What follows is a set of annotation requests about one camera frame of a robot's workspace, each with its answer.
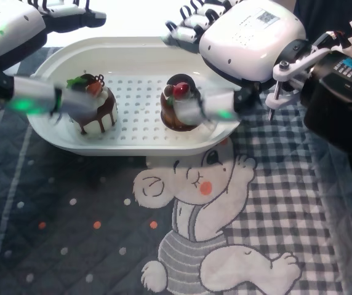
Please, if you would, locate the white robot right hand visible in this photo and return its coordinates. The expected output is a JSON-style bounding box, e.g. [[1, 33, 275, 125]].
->
[[162, 0, 306, 124]]

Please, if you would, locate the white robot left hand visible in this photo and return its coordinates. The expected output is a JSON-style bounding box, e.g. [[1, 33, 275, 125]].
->
[[0, 0, 108, 124]]

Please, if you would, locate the brown cake with red cherry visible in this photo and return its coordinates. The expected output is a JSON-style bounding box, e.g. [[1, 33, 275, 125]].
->
[[159, 73, 202, 132]]

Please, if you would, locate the white cake with chocolate drip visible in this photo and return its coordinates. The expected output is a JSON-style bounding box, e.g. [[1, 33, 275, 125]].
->
[[66, 73, 119, 136]]

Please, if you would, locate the white oval perforated tray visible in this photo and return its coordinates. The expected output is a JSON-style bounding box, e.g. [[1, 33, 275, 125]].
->
[[28, 36, 241, 157]]

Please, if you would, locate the grey quilt with printed bear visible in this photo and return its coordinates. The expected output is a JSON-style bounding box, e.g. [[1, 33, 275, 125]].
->
[[0, 45, 352, 295]]

